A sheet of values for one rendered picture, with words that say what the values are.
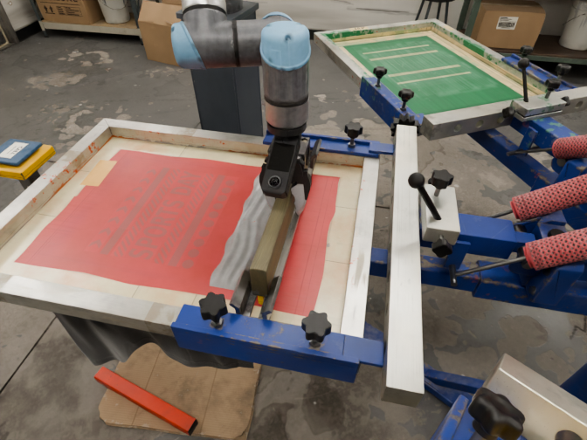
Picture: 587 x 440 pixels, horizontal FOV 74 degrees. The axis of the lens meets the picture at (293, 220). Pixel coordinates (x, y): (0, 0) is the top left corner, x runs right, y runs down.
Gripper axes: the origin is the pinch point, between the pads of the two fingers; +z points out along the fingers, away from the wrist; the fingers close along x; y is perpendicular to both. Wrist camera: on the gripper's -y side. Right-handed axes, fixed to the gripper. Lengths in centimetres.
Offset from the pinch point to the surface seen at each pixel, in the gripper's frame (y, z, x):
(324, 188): 15.4, 5.3, -6.2
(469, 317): 53, 101, -73
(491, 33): 327, 65, -110
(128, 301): -26.2, 1.8, 21.9
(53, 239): -13.4, 5.3, 47.5
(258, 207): 4.9, 4.9, 7.7
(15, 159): 9, 4, 74
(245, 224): -1.4, 4.6, 8.8
